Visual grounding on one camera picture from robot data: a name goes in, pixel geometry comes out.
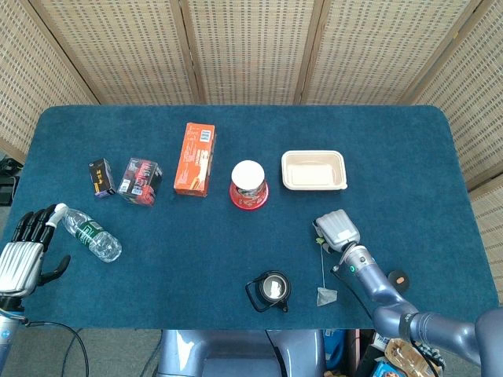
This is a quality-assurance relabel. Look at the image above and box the small black purple box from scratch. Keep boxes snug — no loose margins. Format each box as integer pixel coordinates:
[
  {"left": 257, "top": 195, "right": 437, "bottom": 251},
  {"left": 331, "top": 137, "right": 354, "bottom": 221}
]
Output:
[{"left": 87, "top": 158, "right": 117, "bottom": 199}]

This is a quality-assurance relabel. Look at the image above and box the orange instant noodle cup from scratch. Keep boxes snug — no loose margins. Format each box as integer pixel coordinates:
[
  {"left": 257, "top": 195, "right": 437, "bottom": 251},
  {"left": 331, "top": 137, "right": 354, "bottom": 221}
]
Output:
[{"left": 229, "top": 159, "right": 271, "bottom": 211}]

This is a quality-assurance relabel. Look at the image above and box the beige plastic food container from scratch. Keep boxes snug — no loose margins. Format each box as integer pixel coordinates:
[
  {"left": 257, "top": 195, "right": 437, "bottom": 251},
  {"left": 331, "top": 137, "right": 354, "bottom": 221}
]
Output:
[{"left": 281, "top": 149, "right": 349, "bottom": 192}]

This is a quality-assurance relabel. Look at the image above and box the woven wooden folding screen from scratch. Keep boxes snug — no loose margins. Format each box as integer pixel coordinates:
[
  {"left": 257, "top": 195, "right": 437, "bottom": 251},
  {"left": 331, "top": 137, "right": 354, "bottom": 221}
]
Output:
[{"left": 0, "top": 0, "right": 503, "bottom": 311}]

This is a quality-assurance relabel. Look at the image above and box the black equipment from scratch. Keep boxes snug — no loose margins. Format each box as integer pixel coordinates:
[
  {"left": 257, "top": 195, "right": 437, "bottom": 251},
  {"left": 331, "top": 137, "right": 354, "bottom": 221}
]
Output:
[{"left": 0, "top": 155, "right": 20, "bottom": 207}]

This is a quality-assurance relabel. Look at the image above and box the black cast iron teapot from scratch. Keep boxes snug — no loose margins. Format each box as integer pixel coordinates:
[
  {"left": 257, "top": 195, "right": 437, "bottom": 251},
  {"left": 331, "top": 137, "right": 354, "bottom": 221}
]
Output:
[{"left": 244, "top": 269, "right": 292, "bottom": 314}]

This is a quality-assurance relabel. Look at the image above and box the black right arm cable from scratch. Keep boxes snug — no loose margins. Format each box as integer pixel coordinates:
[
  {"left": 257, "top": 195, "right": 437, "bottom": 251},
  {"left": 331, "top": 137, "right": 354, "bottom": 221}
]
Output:
[{"left": 331, "top": 265, "right": 380, "bottom": 320}]

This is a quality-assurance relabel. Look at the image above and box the blue table carpet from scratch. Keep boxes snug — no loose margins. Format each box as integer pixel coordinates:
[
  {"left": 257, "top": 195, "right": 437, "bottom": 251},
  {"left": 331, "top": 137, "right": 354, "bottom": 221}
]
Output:
[{"left": 7, "top": 104, "right": 501, "bottom": 330}]

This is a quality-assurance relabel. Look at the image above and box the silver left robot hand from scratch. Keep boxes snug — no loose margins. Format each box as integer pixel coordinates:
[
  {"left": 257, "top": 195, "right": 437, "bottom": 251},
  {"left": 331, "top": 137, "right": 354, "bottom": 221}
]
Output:
[{"left": 0, "top": 203, "right": 72, "bottom": 298}]

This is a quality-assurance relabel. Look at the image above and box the orange cardboard box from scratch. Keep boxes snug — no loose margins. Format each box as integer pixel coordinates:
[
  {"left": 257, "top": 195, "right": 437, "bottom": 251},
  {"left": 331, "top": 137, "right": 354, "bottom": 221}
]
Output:
[{"left": 174, "top": 122, "right": 217, "bottom": 197}]

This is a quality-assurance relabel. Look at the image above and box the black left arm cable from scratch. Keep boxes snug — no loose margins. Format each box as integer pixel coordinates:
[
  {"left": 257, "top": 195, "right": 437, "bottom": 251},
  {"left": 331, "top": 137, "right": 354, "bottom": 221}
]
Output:
[{"left": 23, "top": 320, "right": 88, "bottom": 377}]

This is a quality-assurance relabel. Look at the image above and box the blue carton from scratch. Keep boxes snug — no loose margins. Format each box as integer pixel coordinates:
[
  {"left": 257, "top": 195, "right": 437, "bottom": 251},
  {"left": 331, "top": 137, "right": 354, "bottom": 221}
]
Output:
[{"left": 325, "top": 329, "right": 347, "bottom": 370}]

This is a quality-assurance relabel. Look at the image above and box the brown snack bag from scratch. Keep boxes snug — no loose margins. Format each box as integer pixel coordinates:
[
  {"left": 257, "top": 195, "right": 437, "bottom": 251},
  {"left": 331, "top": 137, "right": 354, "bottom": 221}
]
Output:
[{"left": 383, "top": 337, "right": 445, "bottom": 374}]

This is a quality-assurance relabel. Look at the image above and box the clear box with red items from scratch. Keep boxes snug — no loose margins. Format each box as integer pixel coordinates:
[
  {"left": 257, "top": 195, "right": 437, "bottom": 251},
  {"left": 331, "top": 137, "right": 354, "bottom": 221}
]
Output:
[{"left": 116, "top": 157, "right": 164, "bottom": 207}]

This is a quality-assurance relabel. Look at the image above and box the black disc with orange dot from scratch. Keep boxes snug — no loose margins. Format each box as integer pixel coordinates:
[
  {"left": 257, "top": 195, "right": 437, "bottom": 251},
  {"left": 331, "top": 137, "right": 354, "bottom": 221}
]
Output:
[{"left": 387, "top": 269, "right": 411, "bottom": 294}]

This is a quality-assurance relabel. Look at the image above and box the grey-blue robot torso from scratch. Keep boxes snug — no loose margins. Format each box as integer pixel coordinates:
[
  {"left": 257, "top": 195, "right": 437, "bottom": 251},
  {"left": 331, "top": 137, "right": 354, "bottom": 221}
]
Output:
[{"left": 156, "top": 328, "right": 327, "bottom": 377}]

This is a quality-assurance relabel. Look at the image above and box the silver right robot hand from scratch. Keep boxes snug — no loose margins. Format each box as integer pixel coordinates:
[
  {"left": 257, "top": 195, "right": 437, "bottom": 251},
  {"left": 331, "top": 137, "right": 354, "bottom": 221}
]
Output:
[{"left": 313, "top": 209, "right": 362, "bottom": 254}]

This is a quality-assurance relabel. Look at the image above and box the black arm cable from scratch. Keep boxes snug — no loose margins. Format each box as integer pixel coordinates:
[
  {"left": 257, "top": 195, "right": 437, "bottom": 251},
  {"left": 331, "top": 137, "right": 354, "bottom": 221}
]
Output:
[
  {"left": 23, "top": 320, "right": 88, "bottom": 377},
  {"left": 331, "top": 265, "right": 380, "bottom": 320}
]

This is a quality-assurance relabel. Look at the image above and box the grey tea bag with string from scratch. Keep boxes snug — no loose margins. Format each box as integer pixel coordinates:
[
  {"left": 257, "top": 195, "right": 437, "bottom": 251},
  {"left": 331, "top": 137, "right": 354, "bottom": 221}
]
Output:
[{"left": 313, "top": 221, "right": 339, "bottom": 308}]

